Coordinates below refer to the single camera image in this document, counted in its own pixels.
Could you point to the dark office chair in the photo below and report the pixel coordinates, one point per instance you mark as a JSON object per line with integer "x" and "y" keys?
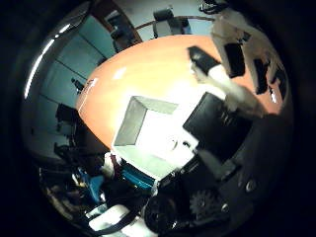
{"x": 123, "y": 33}

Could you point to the white open container box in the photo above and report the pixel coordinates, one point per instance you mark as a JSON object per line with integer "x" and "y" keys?
{"x": 131, "y": 125}

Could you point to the grey padded chair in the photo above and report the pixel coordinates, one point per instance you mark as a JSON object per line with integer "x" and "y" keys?
{"x": 168, "y": 21}

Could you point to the ceiling light strip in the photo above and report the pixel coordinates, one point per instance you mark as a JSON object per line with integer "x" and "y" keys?
{"x": 36, "y": 69}

